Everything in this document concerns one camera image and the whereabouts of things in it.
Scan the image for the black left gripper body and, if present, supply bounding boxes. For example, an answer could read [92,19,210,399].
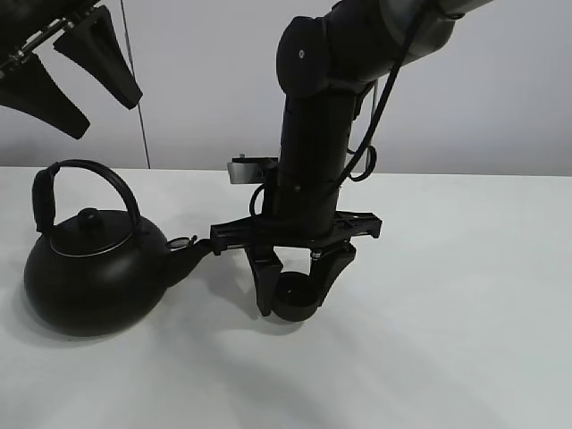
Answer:
[1,1,106,72]

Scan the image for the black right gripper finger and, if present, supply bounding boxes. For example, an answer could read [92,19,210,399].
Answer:
[245,246,283,316]
[310,240,357,307]

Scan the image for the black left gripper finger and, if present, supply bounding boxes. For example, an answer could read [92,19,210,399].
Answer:
[1,54,90,139]
[53,5,143,109]

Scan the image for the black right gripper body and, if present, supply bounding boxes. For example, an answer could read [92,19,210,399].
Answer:
[210,211,383,255]

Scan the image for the small black teacup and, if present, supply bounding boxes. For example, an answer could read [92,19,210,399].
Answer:
[272,272,318,323]

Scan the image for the black round kettle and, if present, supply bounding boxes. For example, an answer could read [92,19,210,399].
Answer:
[23,159,213,337]

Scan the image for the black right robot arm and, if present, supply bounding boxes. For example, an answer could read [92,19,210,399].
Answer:
[210,1,480,322]

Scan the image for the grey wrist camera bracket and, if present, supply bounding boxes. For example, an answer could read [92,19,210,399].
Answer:
[227,154,278,184]

